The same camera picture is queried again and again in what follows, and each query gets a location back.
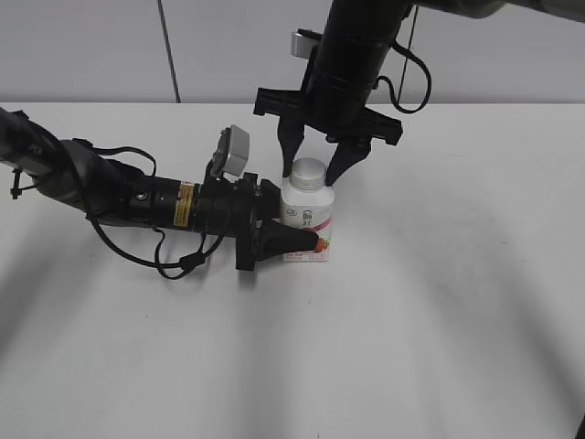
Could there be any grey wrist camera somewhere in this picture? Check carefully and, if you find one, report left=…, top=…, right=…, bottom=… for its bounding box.
left=291, top=28, right=322, bottom=59
left=209, top=124, right=250, bottom=178

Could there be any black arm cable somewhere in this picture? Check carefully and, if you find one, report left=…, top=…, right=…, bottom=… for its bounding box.
left=377, top=4, right=433, bottom=114
left=8, top=145, right=225, bottom=281

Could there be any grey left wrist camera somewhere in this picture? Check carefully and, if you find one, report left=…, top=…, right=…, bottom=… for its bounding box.
left=209, top=124, right=250, bottom=178

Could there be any white bottle cap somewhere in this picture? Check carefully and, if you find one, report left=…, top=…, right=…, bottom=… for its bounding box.
left=290, top=157, right=326, bottom=191

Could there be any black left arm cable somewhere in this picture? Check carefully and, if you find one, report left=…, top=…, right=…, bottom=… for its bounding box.
left=8, top=145, right=225, bottom=281

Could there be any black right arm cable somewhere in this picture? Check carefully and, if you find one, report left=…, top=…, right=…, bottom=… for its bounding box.
left=377, top=4, right=433, bottom=114

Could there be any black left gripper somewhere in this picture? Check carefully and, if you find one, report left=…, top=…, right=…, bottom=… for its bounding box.
left=194, top=172, right=319, bottom=271

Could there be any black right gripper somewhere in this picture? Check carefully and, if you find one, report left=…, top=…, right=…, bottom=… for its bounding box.
left=253, top=69, right=403, bottom=187

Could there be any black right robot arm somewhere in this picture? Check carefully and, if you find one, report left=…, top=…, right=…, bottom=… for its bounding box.
left=253, top=0, right=506, bottom=186

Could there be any white yili yogurt bottle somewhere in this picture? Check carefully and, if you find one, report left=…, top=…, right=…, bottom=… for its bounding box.
left=281, top=178, right=335, bottom=262

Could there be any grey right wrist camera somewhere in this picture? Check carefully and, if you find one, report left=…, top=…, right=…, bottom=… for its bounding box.
left=291, top=28, right=322, bottom=59

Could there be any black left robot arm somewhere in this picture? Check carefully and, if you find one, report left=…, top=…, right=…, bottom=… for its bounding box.
left=1, top=110, right=319, bottom=280

